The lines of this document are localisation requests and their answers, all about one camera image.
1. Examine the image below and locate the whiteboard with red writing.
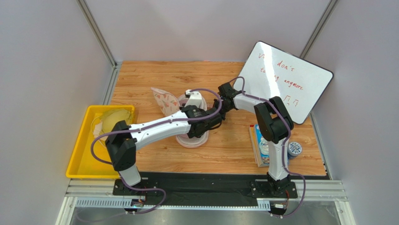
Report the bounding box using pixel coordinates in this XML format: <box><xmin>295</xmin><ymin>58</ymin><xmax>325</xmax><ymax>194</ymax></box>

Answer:
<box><xmin>233</xmin><ymin>41</ymin><xmax>333</xmax><ymax>124</ymax></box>

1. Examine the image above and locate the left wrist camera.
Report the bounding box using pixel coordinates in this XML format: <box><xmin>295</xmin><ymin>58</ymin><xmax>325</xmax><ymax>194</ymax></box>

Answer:
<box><xmin>184</xmin><ymin>90</ymin><xmax>207</xmax><ymax>110</ymax></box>

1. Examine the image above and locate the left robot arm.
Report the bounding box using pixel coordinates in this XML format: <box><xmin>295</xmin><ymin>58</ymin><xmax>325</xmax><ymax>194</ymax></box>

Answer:
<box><xmin>105</xmin><ymin>105</ymin><xmax>222</xmax><ymax>187</ymax></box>

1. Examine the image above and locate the yellow plastic bin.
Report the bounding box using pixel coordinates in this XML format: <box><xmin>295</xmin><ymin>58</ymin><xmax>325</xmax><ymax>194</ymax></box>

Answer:
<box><xmin>66</xmin><ymin>105</ymin><xmax>136</xmax><ymax>179</ymax></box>

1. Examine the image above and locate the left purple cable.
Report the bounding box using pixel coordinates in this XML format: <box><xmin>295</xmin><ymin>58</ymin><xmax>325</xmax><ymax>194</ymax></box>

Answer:
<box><xmin>90</xmin><ymin>88</ymin><xmax>223</xmax><ymax>223</ymax></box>

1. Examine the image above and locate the purple cable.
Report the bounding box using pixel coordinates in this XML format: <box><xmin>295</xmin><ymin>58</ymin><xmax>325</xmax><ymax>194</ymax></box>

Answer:
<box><xmin>229</xmin><ymin>76</ymin><xmax>307</xmax><ymax>218</ymax></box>
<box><xmin>90</xmin><ymin>88</ymin><xmax>223</xmax><ymax>223</ymax></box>

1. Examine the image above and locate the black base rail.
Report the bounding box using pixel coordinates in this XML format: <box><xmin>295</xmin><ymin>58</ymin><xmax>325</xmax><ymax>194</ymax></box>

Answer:
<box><xmin>112</xmin><ymin>172</ymin><xmax>298</xmax><ymax>207</ymax></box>

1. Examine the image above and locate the yellow bra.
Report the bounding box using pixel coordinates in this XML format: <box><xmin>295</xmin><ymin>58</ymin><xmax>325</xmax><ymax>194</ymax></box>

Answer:
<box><xmin>90</xmin><ymin>109</ymin><xmax>133</xmax><ymax>138</ymax></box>

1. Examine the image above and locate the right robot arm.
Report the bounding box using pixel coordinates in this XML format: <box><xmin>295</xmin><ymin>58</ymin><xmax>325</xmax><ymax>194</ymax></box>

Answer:
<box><xmin>218</xmin><ymin>82</ymin><xmax>294</xmax><ymax>193</ymax></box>

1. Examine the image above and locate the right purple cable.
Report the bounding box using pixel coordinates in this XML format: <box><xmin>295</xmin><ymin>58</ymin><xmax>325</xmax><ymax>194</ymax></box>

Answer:
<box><xmin>229</xmin><ymin>76</ymin><xmax>307</xmax><ymax>218</ymax></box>

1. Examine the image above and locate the floral mesh laundry bag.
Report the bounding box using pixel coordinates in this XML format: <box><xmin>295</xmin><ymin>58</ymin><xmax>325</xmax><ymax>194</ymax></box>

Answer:
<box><xmin>150</xmin><ymin>87</ymin><xmax>210</xmax><ymax>149</ymax></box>

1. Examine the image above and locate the blue illustrated book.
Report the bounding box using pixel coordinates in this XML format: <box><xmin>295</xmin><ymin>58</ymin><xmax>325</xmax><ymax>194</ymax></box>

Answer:
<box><xmin>249</xmin><ymin>124</ymin><xmax>270</xmax><ymax>167</ymax></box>

